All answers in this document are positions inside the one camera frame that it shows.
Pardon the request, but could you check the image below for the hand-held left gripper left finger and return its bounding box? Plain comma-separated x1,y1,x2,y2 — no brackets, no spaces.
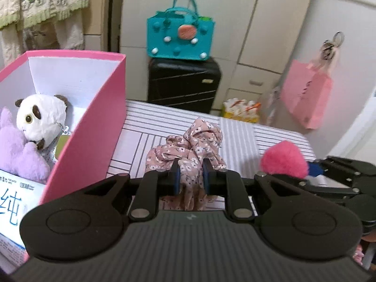
84,159,181,223

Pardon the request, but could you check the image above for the white panda plush toy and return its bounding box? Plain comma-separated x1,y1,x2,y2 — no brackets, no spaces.
15,94,71,154

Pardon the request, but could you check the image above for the pink floral cloth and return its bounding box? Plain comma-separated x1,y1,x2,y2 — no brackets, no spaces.
145,117,227,211

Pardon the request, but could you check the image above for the pink storage box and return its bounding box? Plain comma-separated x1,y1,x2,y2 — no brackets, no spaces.
0,50,127,207

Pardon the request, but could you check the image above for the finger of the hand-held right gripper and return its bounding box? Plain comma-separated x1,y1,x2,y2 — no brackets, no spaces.
307,156,376,187
298,180,361,202

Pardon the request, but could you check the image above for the purple plush toy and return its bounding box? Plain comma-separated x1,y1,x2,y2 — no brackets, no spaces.
0,107,52,185

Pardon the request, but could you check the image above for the green makeup sponge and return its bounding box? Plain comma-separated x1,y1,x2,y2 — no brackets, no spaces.
55,135,72,161

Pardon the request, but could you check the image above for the black suitcase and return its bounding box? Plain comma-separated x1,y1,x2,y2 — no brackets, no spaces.
148,57,222,114

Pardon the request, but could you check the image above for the white soft tissue pack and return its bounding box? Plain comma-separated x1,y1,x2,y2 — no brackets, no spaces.
0,169,46,266

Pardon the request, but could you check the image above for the hanging keychain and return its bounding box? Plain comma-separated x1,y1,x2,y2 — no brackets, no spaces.
321,31,346,71

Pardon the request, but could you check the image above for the pink paper bag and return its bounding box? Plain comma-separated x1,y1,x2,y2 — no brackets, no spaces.
280,59,333,130

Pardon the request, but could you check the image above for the pink pompom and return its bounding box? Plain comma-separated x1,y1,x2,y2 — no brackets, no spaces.
260,141,309,179

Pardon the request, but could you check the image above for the white wardrobe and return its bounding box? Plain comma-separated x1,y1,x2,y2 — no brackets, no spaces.
119,0,318,124

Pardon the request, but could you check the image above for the teal felt handbag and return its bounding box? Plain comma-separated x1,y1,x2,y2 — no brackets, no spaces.
147,0,213,60

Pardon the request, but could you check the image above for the yellow snack box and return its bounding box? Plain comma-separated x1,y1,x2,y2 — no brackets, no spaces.
222,98,261,124

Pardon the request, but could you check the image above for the beige hanging garment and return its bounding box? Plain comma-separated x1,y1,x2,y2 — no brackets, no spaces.
0,18,86,69

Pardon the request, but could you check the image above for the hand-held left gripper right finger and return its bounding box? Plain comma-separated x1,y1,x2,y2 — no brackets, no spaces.
203,158,300,223

